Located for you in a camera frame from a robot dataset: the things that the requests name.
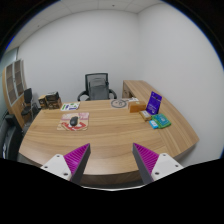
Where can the purple standing sign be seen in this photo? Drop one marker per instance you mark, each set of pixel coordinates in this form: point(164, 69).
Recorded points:
point(154, 103)

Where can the dark brown cardboard box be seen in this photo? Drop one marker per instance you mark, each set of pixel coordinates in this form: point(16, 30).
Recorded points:
point(51, 100)

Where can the black side chair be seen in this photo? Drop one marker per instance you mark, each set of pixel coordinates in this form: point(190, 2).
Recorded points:
point(29, 106)

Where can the orange cardboard box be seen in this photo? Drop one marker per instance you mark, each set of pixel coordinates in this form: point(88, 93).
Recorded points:
point(136, 106)

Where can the red patterned mouse pad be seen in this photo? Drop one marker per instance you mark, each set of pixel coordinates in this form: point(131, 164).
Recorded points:
point(82, 122)

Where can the black chair at left edge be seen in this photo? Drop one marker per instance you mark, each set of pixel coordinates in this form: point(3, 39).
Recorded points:
point(11, 136)

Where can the white green leaflet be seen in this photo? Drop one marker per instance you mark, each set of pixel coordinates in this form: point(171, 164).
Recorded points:
point(70, 106)

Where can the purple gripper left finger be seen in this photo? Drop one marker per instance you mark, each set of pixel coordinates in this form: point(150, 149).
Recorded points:
point(76, 161)

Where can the round grey coaster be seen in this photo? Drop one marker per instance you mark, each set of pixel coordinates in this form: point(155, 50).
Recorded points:
point(118, 103)

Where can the green box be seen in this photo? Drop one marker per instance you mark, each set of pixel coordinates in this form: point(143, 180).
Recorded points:
point(161, 120)

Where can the small blue box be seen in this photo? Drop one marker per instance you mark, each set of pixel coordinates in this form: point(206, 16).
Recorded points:
point(153, 124)

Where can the small tan box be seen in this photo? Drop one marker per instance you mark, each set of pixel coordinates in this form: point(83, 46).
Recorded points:
point(145, 115)

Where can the black computer mouse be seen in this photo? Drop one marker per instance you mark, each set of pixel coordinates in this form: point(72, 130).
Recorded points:
point(74, 121)

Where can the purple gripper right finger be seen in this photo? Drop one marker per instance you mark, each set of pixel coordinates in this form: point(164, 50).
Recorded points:
point(145, 160)

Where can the wooden shelf cabinet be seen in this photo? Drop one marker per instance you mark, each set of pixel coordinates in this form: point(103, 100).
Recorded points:
point(14, 85)

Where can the black mesh office chair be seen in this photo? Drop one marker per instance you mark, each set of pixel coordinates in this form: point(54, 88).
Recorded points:
point(97, 87)

